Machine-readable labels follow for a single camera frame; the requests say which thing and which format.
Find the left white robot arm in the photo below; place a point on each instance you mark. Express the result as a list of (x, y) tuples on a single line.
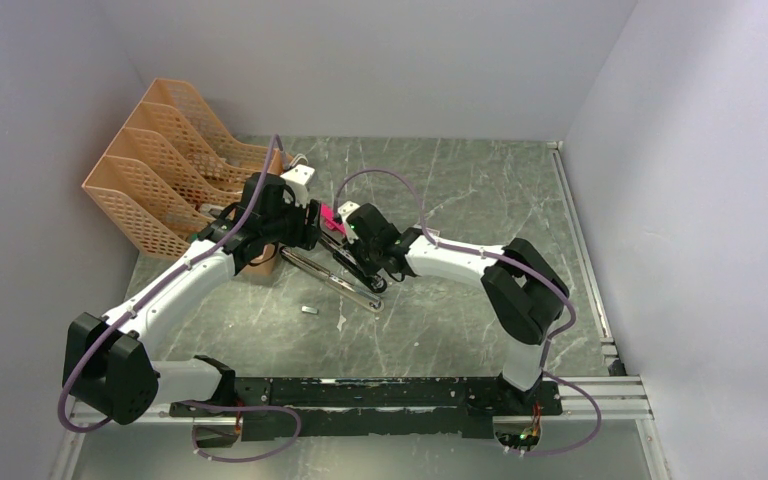
[(108, 363)]

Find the beige black stapler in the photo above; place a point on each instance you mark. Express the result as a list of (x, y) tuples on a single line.
[(363, 298)]

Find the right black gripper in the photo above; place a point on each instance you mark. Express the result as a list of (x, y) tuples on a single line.
[(354, 240)]

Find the orange mesh file organizer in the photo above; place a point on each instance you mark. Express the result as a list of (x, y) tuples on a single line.
[(171, 165)]

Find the pink plastic staple remover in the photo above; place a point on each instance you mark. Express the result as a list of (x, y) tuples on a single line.
[(328, 217)]

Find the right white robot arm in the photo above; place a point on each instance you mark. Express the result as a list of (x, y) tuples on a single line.
[(525, 293)]

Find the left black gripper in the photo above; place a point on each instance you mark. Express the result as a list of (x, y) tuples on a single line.
[(306, 234)]

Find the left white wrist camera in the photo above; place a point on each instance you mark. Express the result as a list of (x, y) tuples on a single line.
[(297, 181)]

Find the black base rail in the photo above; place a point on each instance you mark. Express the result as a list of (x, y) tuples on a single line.
[(272, 408)]

